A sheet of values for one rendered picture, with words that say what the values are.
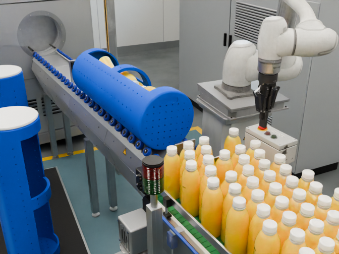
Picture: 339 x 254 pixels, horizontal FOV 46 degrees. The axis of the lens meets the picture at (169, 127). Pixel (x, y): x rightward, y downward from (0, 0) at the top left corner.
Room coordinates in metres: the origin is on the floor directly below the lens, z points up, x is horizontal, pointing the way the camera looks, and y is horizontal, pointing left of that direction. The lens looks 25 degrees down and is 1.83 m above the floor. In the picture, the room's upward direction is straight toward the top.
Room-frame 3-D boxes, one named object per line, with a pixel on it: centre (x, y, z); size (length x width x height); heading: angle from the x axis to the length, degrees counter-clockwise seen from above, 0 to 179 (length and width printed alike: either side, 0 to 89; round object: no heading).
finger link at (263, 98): (1.51, -0.38, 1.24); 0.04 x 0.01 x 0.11; 31
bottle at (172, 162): (1.33, -0.01, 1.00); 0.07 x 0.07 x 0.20
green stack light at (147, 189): (0.99, 0.05, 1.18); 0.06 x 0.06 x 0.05
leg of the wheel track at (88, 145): (2.36, 0.54, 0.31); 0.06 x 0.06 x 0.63; 31
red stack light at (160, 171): (0.99, 0.05, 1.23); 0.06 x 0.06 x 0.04
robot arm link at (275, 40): (1.52, -0.40, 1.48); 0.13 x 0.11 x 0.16; 86
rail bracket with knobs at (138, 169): (1.36, 0.09, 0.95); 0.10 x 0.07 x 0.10; 121
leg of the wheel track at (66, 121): (3.28, 0.93, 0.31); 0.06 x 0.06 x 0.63; 31
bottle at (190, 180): (1.22, -0.08, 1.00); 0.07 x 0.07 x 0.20
